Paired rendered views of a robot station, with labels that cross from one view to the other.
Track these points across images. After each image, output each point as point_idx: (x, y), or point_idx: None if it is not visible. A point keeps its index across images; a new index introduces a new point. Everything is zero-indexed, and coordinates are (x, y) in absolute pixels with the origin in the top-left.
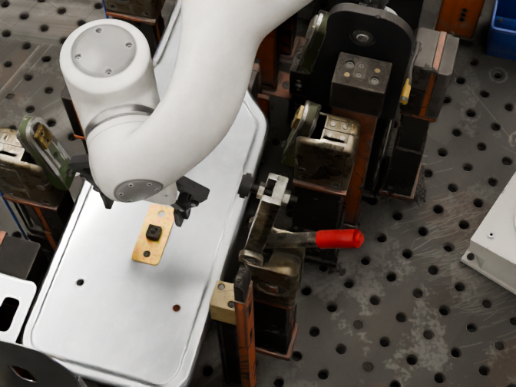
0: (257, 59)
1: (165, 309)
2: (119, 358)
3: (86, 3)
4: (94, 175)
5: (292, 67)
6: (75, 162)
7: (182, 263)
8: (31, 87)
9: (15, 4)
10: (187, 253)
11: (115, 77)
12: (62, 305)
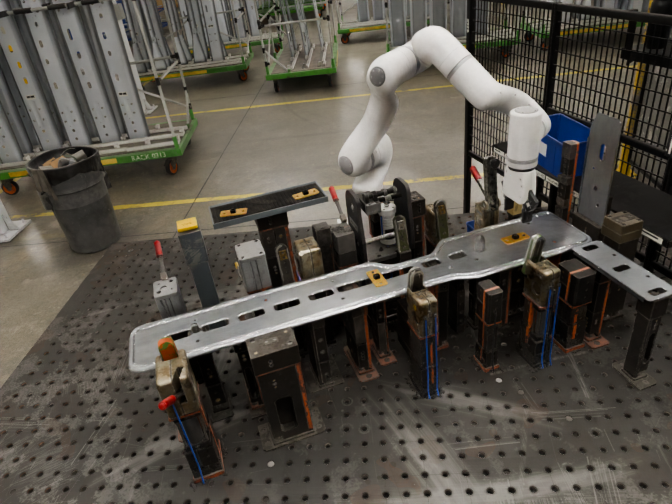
0: (397, 300)
1: (532, 224)
2: (559, 223)
3: (406, 449)
4: (550, 124)
5: (409, 250)
6: (536, 198)
7: (514, 229)
8: (481, 431)
9: (442, 485)
10: (509, 230)
11: (529, 106)
12: (566, 240)
